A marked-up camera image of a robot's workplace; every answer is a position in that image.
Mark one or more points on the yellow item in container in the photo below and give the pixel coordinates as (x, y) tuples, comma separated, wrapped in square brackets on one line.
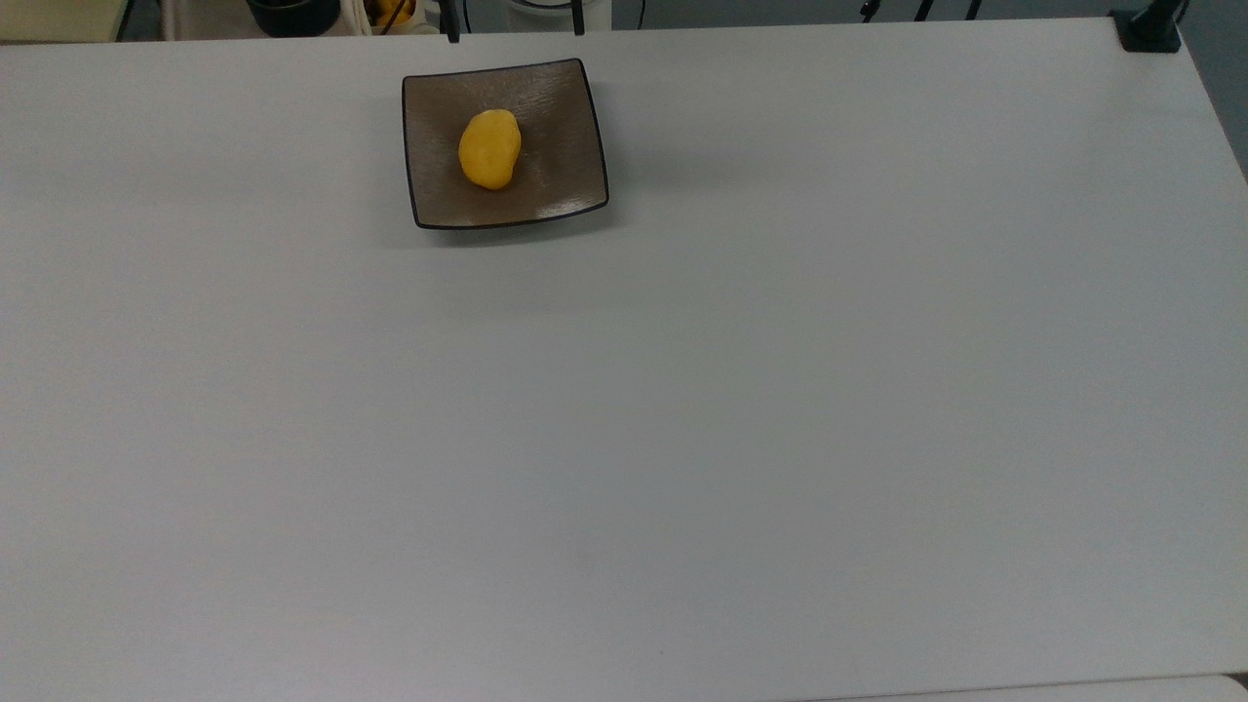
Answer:
[(392, 12)]

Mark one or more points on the black stand leg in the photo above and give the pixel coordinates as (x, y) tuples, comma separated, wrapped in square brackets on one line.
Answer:
[(578, 16), (450, 19)]

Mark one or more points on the black clamp mount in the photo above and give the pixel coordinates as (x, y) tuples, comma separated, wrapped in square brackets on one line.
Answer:
[(1149, 29)]

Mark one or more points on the black round bowl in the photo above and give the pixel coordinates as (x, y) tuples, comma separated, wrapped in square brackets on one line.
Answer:
[(292, 15)]

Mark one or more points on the brown square ceramic plate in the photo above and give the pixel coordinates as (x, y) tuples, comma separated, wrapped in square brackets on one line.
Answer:
[(556, 117)]

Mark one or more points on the beige wooden board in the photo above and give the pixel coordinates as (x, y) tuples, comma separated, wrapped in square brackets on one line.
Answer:
[(58, 18)]

